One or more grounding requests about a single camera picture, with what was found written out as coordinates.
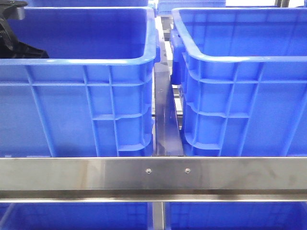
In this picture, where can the blue lower shelf bin right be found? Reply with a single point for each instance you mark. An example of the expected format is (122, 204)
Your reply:
(237, 216)

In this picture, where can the blue target bin right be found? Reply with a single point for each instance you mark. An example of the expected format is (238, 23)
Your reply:
(243, 80)

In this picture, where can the blue lower shelf bin left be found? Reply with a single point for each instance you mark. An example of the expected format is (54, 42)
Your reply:
(78, 216)

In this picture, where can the blue bin behind source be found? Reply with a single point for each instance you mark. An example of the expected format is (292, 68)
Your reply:
(88, 3)

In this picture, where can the blue crate background centre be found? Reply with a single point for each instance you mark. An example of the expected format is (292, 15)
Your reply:
(165, 6)

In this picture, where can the steel front rack rail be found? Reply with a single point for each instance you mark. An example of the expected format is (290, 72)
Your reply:
(153, 179)

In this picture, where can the steel centre divider rail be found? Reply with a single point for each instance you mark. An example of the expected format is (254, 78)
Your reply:
(167, 137)

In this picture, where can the blue shelf bin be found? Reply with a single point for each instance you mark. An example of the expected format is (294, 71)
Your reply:
(78, 216)
(237, 216)

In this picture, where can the blue button source bin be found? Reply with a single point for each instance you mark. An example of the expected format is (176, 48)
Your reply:
(92, 96)

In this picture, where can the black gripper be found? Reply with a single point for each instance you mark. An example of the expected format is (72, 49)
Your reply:
(10, 46)

